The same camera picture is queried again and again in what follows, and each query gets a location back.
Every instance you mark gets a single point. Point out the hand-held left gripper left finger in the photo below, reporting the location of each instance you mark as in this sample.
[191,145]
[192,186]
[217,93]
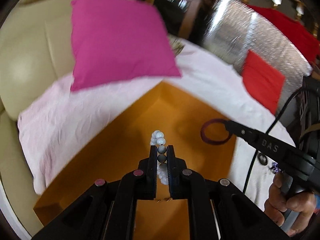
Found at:
[153,162]

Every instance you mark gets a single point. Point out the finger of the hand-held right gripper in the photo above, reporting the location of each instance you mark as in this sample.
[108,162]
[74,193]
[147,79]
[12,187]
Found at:
[240,131]

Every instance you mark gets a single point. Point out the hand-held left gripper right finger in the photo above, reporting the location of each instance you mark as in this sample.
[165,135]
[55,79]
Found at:
[170,162]

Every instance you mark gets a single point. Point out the dark purple bangle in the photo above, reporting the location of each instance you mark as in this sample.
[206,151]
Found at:
[203,136]

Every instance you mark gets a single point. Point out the orange box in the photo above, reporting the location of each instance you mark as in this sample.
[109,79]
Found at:
[100,170]

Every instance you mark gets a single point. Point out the person's right hand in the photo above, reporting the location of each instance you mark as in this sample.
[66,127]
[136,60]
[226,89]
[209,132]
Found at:
[297,207]

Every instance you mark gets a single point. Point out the red cushion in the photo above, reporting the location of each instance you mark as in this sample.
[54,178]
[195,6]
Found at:
[262,80]

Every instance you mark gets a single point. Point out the pale pink towel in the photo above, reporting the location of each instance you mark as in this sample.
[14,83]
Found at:
[75,120]

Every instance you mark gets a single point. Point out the silver foil mat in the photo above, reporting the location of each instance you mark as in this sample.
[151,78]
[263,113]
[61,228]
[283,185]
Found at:
[245,27]

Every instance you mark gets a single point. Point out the patterned cloth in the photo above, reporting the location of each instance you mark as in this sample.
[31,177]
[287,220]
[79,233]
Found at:
[176,45]

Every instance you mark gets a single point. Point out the red cloth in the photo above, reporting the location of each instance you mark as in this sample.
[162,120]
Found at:
[287,27]

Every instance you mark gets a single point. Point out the pink cushion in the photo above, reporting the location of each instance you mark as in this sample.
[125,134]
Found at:
[117,42]

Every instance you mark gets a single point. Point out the beige sofa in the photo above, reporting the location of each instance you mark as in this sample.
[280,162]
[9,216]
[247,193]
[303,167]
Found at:
[32,50]

